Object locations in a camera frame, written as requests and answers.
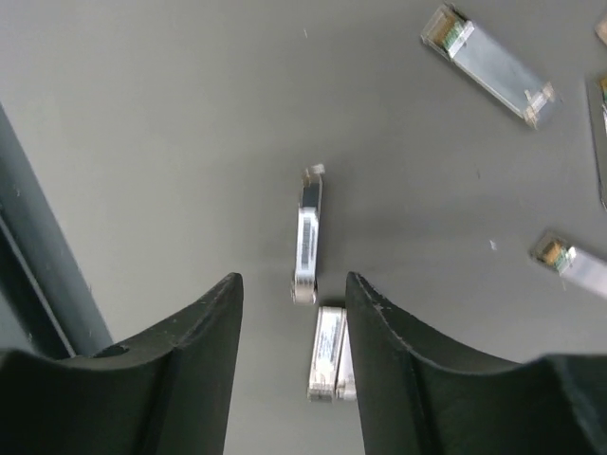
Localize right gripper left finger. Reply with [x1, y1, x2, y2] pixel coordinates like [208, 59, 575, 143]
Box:
[1, 273, 244, 454]

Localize silver SFP module by board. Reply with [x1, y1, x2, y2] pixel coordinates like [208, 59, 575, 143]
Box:
[595, 15, 607, 45]

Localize dark SFP module lower left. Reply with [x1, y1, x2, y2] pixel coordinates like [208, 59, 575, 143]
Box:
[529, 230, 606, 299]

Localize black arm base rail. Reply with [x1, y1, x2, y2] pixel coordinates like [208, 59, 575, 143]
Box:
[1, 112, 113, 358]

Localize dark sfp module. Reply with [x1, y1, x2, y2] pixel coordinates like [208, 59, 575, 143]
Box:
[529, 230, 606, 299]
[421, 3, 559, 129]

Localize dark grey table mat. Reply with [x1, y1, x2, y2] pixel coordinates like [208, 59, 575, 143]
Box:
[1, 1, 606, 454]

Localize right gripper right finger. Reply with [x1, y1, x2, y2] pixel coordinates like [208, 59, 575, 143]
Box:
[345, 272, 606, 454]

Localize dark SFP module centre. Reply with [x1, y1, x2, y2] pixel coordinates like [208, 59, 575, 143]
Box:
[421, 3, 559, 129]

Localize silver SFP module far left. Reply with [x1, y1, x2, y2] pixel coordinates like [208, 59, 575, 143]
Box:
[586, 74, 606, 209]

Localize silver double SFP module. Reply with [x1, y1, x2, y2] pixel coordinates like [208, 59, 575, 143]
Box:
[307, 306, 357, 401]

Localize labelled SFP module bottom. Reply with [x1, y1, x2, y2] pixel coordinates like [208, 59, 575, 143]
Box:
[291, 163, 325, 305]

